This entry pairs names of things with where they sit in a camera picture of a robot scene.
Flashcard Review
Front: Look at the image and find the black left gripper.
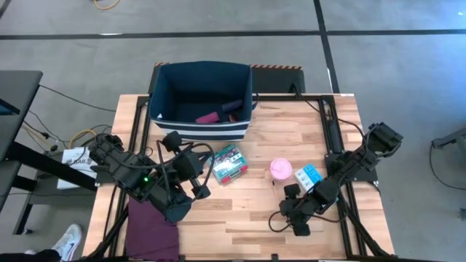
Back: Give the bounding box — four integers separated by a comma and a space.
161, 130, 212, 200

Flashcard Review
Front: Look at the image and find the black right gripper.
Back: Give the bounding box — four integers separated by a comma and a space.
278, 183, 317, 237

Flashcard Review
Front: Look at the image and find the blue white pill organizer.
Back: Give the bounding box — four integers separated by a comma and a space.
293, 163, 324, 193

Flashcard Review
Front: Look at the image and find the pink round container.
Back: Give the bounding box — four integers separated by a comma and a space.
269, 157, 293, 182

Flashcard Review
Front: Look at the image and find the pink bandage roll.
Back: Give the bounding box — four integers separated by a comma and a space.
194, 111, 221, 125

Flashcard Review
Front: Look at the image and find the navy white striped fabric basket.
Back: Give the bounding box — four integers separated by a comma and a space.
148, 60, 258, 143

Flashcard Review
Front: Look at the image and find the maroon folded cloth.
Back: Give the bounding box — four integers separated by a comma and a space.
125, 196, 181, 261

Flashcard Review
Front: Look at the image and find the white printed paper sheet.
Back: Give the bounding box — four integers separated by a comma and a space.
57, 146, 105, 191

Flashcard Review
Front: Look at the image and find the person's shoe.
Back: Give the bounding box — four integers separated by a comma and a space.
52, 223, 84, 261

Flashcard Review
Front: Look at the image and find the grey metal stand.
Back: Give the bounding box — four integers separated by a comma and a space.
431, 126, 466, 151

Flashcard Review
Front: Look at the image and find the black side desk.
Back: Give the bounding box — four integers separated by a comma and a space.
0, 69, 98, 236

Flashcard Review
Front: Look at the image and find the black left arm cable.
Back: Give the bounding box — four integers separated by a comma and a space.
155, 140, 216, 205

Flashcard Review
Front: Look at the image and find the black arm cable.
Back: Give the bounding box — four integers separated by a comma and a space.
155, 140, 216, 205
268, 210, 292, 233

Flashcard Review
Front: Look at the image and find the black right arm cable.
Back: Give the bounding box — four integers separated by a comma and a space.
268, 210, 292, 233

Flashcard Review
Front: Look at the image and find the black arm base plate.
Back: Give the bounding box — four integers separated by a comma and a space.
95, 165, 125, 187
325, 152, 379, 183

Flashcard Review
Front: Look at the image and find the black aluminium table frame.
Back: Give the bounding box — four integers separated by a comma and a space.
85, 92, 394, 262

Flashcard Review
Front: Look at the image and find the black floor cable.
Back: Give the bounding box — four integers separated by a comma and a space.
38, 84, 117, 114
428, 141, 466, 191

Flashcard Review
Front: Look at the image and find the yellow floor cable loop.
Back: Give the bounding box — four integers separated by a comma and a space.
92, 0, 122, 11

